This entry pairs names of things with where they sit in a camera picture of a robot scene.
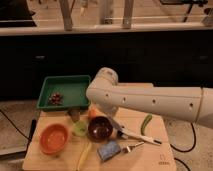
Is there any grey-blue towel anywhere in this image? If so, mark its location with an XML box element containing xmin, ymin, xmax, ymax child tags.
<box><xmin>107</xmin><ymin>116</ymin><xmax>122</xmax><ymax>131</ymax></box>

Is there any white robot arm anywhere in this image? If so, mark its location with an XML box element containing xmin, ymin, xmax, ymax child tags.
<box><xmin>86</xmin><ymin>67</ymin><xmax>213</xmax><ymax>129</ymax></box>

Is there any purple bowl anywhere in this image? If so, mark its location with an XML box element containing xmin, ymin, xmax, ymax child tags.
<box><xmin>88</xmin><ymin>116</ymin><xmax>113</xmax><ymax>142</ymax></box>

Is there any orange bowl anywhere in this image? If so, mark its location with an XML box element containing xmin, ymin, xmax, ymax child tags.
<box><xmin>39</xmin><ymin>123</ymin><xmax>69</xmax><ymax>155</ymax></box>

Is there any orange fruit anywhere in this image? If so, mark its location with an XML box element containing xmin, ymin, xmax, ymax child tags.
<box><xmin>88</xmin><ymin>108</ymin><xmax>98</xmax><ymax>120</ymax></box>

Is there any black white brush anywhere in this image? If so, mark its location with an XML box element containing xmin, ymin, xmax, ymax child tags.
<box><xmin>119</xmin><ymin>128</ymin><xmax>162</xmax><ymax>145</ymax></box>

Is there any metal measuring cup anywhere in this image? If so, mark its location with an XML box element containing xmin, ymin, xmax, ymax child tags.
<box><xmin>68</xmin><ymin>108</ymin><xmax>80</xmax><ymax>122</ymax></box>

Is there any green cucumber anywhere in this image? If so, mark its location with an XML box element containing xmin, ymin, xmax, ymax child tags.
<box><xmin>141</xmin><ymin>114</ymin><xmax>152</xmax><ymax>135</ymax></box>

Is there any green plastic tray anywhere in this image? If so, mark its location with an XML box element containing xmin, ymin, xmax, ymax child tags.
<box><xmin>37</xmin><ymin>75</ymin><xmax>90</xmax><ymax>112</ymax></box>

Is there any blue sponge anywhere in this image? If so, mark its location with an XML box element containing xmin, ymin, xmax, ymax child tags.
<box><xmin>97</xmin><ymin>140</ymin><xmax>121</xmax><ymax>162</ymax></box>

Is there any yellow banana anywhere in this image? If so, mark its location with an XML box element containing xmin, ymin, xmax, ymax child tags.
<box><xmin>76</xmin><ymin>142</ymin><xmax>92</xmax><ymax>171</ymax></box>

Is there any red grape bunch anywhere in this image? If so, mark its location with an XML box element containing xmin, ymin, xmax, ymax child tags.
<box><xmin>49</xmin><ymin>93</ymin><xmax>63</xmax><ymax>105</ymax></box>

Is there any black cable right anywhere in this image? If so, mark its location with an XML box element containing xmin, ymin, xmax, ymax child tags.
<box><xmin>169</xmin><ymin>122</ymin><xmax>198</xmax><ymax>171</ymax></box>

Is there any black cable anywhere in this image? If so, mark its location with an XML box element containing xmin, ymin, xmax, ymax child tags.
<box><xmin>169</xmin><ymin>122</ymin><xmax>198</xmax><ymax>171</ymax></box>
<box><xmin>0</xmin><ymin>109</ymin><xmax>30</xmax><ymax>141</ymax></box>

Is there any black cable left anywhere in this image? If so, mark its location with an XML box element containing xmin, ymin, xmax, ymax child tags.
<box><xmin>0</xmin><ymin>109</ymin><xmax>30</xmax><ymax>141</ymax></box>

